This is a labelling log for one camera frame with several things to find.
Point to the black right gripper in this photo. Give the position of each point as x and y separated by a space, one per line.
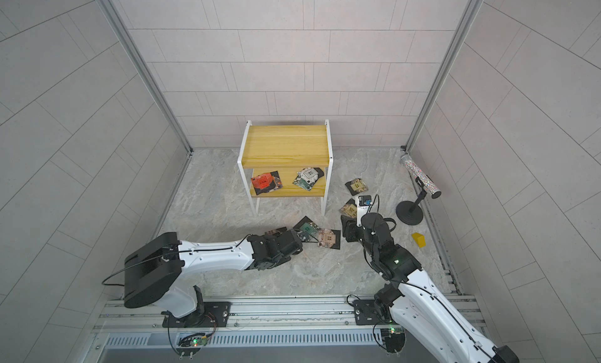
349 228

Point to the pink label tea bag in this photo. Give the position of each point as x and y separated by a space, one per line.
330 239

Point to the red label tea bag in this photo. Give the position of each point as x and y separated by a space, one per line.
266 183

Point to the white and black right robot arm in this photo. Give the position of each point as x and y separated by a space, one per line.
411 299

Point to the teal label tea bag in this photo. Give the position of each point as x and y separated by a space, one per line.
307 230

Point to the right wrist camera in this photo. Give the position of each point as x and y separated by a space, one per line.
363 205

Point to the wooden two-tier shelf white frame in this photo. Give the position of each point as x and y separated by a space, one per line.
286 149

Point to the left circuit board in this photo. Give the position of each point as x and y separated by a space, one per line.
189 346

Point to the circuit board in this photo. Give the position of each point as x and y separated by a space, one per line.
393 340
189 346

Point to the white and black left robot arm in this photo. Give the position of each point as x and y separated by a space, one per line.
160 273

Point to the right circuit board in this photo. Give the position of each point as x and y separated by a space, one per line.
393 340

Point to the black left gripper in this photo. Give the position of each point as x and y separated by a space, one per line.
286 259

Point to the yellow block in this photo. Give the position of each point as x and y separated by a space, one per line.
419 239

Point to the yellow label tea bag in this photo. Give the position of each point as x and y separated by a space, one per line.
350 209

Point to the patterned tube on black stand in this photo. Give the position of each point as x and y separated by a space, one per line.
410 213

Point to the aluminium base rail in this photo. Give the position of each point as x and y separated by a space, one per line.
247 313

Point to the floral pattern tea bag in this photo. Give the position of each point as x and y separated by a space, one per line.
356 186

